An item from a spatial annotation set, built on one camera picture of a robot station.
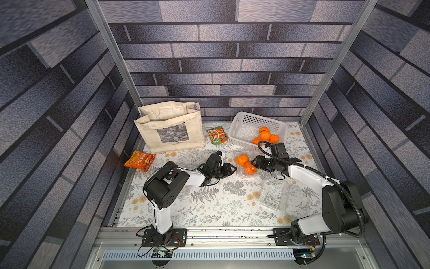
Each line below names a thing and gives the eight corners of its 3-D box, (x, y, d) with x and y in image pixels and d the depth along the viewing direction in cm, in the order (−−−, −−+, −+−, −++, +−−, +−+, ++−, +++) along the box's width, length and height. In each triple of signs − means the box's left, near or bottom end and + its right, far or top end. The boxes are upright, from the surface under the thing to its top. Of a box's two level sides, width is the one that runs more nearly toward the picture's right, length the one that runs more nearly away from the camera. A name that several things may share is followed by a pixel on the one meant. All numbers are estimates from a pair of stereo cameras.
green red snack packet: (213, 146, 109) (213, 144, 107) (206, 132, 117) (206, 130, 115) (229, 141, 112) (229, 139, 110) (221, 127, 120) (221, 125, 118)
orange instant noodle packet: (126, 166, 98) (124, 163, 95) (136, 152, 105) (134, 149, 102) (146, 172, 96) (144, 169, 93) (155, 157, 102) (153, 154, 100)
